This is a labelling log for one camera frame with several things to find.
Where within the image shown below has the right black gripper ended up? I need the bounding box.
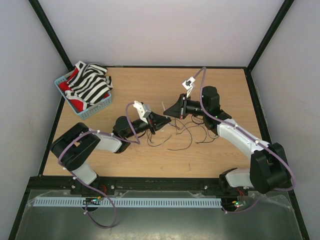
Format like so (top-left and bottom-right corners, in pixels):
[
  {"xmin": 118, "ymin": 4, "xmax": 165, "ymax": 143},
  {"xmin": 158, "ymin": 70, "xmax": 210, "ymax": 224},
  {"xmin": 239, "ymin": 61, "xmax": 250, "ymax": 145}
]
[{"xmin": 163, "ymin": 93, "xmax": 208, "ymax": 120}]

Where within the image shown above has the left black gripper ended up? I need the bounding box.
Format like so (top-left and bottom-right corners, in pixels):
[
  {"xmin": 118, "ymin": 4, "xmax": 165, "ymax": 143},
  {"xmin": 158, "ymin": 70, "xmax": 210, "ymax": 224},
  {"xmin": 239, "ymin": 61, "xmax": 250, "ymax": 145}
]
[{"xmin": 125, "ymin": 111, "xmax": 171, "ymax": 139}]

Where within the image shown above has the wire bundle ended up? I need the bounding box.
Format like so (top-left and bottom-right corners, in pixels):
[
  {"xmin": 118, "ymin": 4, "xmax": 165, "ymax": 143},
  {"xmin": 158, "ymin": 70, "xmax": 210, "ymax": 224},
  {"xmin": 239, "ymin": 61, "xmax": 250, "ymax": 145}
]
[{"xmin": 146, "ymin": 117, "xmax": 221, "ymax": 152}]

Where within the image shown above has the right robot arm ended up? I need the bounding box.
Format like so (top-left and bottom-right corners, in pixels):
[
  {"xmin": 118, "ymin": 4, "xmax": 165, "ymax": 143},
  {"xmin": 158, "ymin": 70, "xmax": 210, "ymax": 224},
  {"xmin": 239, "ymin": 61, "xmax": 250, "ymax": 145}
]
[{"xmin": 163, "ymin": 86, "xmax": 291, "ymax": 195}]

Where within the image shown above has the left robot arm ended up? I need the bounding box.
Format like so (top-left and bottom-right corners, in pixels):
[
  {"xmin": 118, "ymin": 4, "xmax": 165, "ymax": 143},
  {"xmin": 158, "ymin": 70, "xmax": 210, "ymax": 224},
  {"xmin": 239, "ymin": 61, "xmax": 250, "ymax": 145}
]
[{"xmin": 50, "ymin": 112, "xmax": 171, "ymax": 194}]

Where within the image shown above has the light blue plastic basket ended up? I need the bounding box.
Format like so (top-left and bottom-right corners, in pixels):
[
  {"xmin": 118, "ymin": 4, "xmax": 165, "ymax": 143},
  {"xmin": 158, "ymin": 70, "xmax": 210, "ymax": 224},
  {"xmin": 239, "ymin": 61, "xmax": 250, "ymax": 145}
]
[{"xmin": 54, "ymin": 73, "xmax": 114, "ymax": 121}]

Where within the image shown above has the zebra striped cloth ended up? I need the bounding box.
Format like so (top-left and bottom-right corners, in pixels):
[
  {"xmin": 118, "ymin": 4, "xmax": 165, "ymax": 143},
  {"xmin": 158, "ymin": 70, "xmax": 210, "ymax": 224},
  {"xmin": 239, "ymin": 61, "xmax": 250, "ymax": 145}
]
[{"xmin": 68, "ymin": 61, "xmax": 113, "ymax": 109}]

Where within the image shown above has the red cloth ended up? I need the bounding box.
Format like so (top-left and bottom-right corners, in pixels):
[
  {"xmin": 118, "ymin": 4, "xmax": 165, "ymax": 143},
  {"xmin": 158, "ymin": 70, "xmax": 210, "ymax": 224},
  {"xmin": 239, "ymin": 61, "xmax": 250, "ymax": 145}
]
[{"xmin": 58, "ymin": 68, "xmax": 88, "ymax": 113}]

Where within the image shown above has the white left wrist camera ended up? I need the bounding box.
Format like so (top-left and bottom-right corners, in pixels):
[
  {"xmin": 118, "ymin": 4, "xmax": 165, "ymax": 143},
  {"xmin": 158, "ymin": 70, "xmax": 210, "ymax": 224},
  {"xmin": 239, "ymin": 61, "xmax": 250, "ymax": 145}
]
[{"xmin": 133, "ymin": 100, "xmax": 152, "ymax": 123}]

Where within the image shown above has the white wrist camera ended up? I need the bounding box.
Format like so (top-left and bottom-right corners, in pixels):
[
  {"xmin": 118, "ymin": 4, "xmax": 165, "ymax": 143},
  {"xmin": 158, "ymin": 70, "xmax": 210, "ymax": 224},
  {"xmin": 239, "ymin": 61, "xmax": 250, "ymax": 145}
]
[
  {"xmin": 133, "ymin": 100, "xmax": 152, "ymax": 123},
  {"xmin": 182, "ymin": 76, "xmax": 196, "ymax": 98}
]

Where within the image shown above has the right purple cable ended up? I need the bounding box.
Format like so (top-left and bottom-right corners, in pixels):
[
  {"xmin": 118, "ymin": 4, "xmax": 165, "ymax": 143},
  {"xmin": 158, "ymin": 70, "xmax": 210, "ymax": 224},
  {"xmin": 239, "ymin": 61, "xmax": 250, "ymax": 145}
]
[{"xmin": 193, "ymin": 66, "xmax": 297, "ymax": 215}]

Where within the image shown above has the purple cable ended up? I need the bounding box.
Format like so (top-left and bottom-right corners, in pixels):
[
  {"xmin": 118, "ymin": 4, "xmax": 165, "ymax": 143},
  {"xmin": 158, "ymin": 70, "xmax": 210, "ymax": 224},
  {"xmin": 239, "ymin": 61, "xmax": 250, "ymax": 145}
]
[
  {"xmin": 57, "ymin": 101, "xmax": 142, "ymax": 229},
  {"xmin": 193, "ymin": 66, "xmax": 297, "ymax": 215}
]

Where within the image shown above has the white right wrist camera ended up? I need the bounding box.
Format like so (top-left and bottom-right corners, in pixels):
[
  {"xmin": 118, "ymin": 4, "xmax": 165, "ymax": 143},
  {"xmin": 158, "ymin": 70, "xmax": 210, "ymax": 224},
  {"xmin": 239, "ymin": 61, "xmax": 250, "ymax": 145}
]
[{"xmin": 182, "ymin": 76, "xmax": 196, "ymax": 98}]

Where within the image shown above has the light blue slotted cable duct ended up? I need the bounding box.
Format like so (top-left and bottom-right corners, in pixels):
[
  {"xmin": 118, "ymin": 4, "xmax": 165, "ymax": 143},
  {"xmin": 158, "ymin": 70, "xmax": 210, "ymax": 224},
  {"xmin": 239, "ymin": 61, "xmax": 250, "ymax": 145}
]
[{"xmin": 31, "ymin": 197, "xmax": 222, "ymax": 209}]

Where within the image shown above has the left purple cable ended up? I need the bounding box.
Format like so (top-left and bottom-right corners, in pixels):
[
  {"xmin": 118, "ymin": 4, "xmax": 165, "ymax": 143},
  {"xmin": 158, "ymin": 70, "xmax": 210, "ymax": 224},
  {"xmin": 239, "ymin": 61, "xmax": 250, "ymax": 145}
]
[{"xmin": 57, "ymin": 101, "xmax": 142, "ymax": 229}]

